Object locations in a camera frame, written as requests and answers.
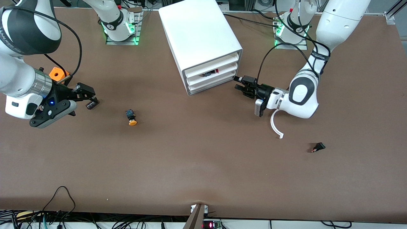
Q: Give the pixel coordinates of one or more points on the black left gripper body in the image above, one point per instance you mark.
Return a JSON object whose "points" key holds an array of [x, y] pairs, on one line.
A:
{"points": [[263, 91]]}

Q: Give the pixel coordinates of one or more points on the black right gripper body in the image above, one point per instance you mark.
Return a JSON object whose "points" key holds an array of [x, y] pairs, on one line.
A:
{"points": [[61, 92]]}

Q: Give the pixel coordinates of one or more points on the red mushroom push button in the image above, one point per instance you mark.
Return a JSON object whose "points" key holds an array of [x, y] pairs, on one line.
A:
{"points": [[216, 71]]}

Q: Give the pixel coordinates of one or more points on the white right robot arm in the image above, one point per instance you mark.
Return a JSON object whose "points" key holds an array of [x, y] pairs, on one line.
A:
{"points": [[19, 76]]}

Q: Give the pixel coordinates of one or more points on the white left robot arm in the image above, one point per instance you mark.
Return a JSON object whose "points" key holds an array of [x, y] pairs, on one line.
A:
{"points": [[337, 25]]}

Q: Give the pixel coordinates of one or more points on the orange mushroom push button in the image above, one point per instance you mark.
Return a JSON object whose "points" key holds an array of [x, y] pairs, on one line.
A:
{"points": [[131, 118]]}

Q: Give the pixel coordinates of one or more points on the white drawer cabinet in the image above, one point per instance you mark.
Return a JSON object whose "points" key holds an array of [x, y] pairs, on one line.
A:
{"points": [[197, 28]]}

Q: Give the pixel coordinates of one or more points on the small black terminal block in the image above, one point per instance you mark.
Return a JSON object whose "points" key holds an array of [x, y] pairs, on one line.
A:
{"points": [[93, 105]]}

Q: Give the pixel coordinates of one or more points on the orange box with hole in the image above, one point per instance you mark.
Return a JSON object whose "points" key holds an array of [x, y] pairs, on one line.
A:
{"points": [[56, 74]]}

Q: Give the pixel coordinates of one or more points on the white curved plastic arc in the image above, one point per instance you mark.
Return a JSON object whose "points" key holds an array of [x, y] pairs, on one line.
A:
{"points": [[274, 127]]}

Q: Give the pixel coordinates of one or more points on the device with red display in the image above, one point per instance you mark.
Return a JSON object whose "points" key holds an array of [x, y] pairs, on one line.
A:
{"points": [[211, 225]]}

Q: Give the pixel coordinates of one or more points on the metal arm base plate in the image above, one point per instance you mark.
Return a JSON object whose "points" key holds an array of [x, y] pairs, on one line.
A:
{"points": [[291, 47], [138, 35]]}

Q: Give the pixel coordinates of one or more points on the small black switch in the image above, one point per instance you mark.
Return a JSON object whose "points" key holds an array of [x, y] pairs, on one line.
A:
{"points": [[319, 147]]}

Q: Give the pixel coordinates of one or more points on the aluminium profile rail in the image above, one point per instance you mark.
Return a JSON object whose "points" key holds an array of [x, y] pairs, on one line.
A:
{"points": [[390, 18]]}

